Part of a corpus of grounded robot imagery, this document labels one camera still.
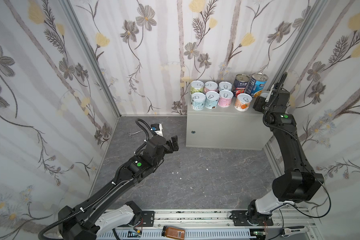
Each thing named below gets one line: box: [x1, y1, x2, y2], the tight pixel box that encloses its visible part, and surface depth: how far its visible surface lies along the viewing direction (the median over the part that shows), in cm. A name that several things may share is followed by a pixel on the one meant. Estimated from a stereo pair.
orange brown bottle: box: [162, 225, 186, 240], surface depth 69 cm
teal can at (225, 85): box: [218, 81, 233, 92], surface depth 82 cm
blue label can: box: [244, 72, 269, 98], surface depth 80 cm
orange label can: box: [234, 93, 253, 112], surface depth 75 cm
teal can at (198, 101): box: [191, 92, 206, 111], surface depth 75 cm
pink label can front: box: [204, 81, 219, 94], surface depth 82 cm
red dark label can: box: [232, 73, 250, 97], surface depth 80 cm
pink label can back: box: [218, 90, 234, 108], surface depth 77 cm
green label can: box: [190, 80, 205, 95], surface depth 82 cm
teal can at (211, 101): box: [204, 90, 220, 110], surface depth 76 cm
